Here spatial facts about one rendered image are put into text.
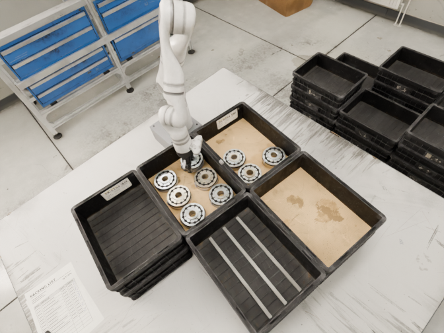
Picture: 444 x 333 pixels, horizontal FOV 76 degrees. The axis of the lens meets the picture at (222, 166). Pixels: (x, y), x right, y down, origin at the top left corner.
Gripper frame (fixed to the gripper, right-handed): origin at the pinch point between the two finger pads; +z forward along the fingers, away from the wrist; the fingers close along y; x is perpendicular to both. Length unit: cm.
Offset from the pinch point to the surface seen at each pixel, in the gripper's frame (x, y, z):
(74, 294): -43, 55, 17
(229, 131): 14.5, -24.2, 4.3
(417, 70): 134, -113, 39
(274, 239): 37.6, 29.2, 4.6
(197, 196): 4.7, 13.0, 4.3
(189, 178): -0.5, 4.3, 4.3
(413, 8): 175, -252, 71
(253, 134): 26.3, -22.5, 4.3
